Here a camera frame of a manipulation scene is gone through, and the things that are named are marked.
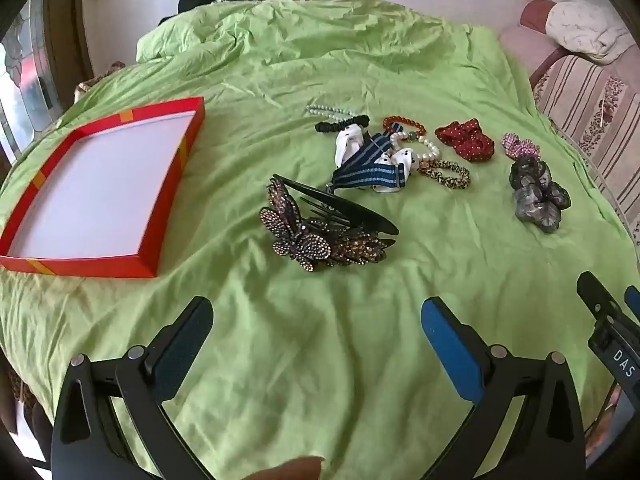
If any striped pink sofa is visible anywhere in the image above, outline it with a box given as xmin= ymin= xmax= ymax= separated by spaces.
xmin=500 ymin=0 xmax=640 ymax=247

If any white dotted scrunchie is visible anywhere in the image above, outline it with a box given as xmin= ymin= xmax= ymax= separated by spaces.
xmin=334 ymin=127 xmax=416 ymax=195

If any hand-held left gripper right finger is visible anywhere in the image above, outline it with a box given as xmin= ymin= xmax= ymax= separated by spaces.
xmin=421 ymin=296 xmax=586 ymax=480

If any rhinestone butterfly hair clip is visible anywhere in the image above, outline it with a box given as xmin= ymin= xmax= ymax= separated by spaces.
xmin=259 ymin=174 xmax=400 ymax=272

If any pale bead bracelet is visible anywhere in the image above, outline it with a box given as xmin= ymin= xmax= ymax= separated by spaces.
xmin=306 ymin=104 xmax=357 ymax=117

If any person's left hand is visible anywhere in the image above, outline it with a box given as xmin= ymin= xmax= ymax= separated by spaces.
xmin=247 ymin=456 xmax=326 ymax=480

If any blue striped ribbon bow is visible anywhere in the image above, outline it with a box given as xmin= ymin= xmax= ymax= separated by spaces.
xmin=330 ymin=131 xmax=408 ymax=194

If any pink plaid scrunchie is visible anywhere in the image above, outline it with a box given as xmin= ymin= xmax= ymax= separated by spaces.
xmin=501 ymin=132 xmax=542 ymax=160

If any white pearl bracelet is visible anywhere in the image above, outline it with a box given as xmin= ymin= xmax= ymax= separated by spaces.
xmin=390 ymin=131 xmax=444 ymax=167

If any orange bead bracelet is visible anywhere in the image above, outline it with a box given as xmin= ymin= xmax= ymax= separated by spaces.
xmin=383 ymin=116 xmax=427 ymax=137

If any red dotted scrunchie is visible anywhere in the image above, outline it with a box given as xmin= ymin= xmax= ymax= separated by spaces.
xmin=434 ymin=119 xmax=496 ymax=164

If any leopard print scrunchie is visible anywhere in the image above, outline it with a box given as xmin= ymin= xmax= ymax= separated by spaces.
xmin=417 ymin=160 xmax=472 ymax=191

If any green blanket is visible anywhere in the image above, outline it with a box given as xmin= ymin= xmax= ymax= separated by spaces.
xmin=0 ymin=0 xmax=640 ymax=480

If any black scrunchie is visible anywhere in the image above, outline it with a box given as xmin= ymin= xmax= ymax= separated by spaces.
xmin=315 ymin=115 xmax=371 ymax=135

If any grey satin scrunchie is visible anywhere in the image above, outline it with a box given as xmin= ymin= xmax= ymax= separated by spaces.
xmin=509 ymin=155 xmax=572 ymax=234

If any white quilted cloth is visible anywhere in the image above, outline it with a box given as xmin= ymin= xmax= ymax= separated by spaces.
xmin=545 ymin=0 xmax=633 ymax=65

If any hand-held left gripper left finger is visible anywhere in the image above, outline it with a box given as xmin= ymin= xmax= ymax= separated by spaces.
xmin=50 ymin=296 xmax=216 ymax=480

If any red cardboard box lid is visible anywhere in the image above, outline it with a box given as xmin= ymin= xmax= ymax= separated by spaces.
xmin=0 ymin=96 xmax=207 ymax=279

